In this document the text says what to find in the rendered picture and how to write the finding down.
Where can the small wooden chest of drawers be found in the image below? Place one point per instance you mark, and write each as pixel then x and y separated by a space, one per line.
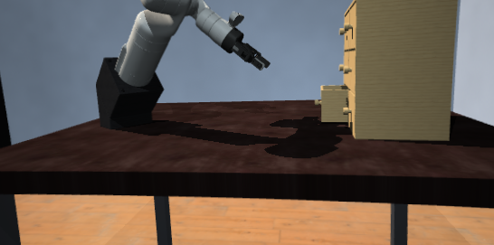
pixel 404 66

